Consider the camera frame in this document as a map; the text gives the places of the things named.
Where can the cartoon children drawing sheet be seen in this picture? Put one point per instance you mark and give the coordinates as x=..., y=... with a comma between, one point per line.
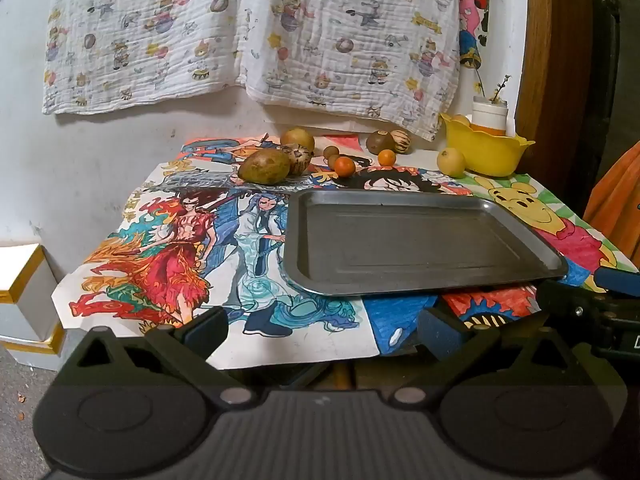
x=225, y=147

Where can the wall poster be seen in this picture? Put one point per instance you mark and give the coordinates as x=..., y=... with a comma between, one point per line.
x=472, y=10

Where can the orange cloth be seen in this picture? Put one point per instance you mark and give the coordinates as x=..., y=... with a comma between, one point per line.
x=617, y=210

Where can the fantasy figures drawing sheet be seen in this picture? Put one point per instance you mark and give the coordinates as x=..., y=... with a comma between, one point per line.
x=200, y=240

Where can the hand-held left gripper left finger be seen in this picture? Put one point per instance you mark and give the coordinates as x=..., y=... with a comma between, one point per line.
x=209, y=326

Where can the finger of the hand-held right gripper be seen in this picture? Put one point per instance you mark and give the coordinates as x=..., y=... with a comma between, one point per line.
x=619, y=280
x=570, y=305

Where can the round yellow brown fruit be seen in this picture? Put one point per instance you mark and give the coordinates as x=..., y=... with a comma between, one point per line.
x=296, y=137

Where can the pale yellow round fruit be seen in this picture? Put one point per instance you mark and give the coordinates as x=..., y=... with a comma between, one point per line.
x=451, y=161

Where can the small orange tangerine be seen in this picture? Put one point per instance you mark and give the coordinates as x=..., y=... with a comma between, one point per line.
x=386, y=157
x=344, y=166

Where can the thin dry twig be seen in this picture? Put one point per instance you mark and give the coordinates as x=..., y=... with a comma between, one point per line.
x=495, y=91

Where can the small brown longan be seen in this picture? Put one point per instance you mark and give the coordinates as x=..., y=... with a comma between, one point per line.
x=332, y=161
x=330, y=151

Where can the metal tray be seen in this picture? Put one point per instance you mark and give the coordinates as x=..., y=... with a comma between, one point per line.
x=425, y=245

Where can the wooden door frame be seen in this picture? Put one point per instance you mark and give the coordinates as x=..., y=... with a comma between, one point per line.
x=555, y=60

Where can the yellow fruit in bowl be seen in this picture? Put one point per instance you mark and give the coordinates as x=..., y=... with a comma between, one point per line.
x=460, y=121

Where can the white jar with orange band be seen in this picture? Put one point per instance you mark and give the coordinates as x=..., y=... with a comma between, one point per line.
x=490, y=110

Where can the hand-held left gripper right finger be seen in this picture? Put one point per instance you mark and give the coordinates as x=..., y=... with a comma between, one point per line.
x=440, y=332

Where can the yellow bear drawing sheet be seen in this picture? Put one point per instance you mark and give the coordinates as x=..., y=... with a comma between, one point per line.
x=525, y=200

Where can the yellow plastic bowl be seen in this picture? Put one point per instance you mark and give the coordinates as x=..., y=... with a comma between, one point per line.
x=492, y=152

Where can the printed blanket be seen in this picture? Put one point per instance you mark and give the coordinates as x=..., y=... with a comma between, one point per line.
x=310, y=35

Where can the brown kiwi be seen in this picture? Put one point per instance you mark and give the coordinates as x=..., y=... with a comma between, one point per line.
x=377, y=142

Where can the blue and orange drawing sheet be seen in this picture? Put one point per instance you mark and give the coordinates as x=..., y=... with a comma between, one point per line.
x=395, y=315

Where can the green brown mango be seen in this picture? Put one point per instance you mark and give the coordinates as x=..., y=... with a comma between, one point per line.
x=262, y=166

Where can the white box with gold trim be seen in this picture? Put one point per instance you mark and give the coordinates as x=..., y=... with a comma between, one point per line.
x=22, y=275

